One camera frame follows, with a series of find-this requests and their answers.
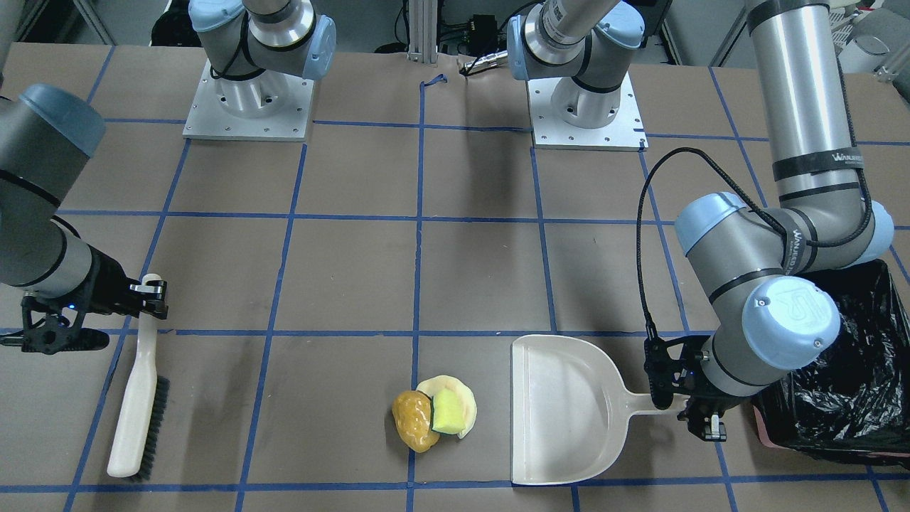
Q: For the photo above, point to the bin with black bag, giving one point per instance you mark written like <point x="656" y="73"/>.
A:
<point x="851" y="405"/>

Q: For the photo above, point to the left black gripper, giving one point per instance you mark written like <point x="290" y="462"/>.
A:
<point x="700" y="399"/>

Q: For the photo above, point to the beige dustpan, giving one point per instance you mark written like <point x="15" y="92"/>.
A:
<point x="570" y="410"/>

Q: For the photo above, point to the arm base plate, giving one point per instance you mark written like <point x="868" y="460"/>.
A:
<point x="564" y="116"/>
<point x="273" y="107"/>

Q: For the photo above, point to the beige hand brush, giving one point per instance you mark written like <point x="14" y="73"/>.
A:
<point x="139" y="421"/>

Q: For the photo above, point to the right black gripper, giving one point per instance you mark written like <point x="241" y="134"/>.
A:
<point x="110" y="287"/>

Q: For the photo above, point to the green yellow sponge piece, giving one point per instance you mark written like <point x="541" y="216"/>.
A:
<point x="448" y="412"/>

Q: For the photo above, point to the aluminium frame post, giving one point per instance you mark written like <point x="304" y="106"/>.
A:
<point x="423" y="31"/>

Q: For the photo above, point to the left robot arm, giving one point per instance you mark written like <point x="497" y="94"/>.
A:
<point x="751" y="261"/>

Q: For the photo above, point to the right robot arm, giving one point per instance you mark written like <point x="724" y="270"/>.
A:
<point x="264" y="58"/>

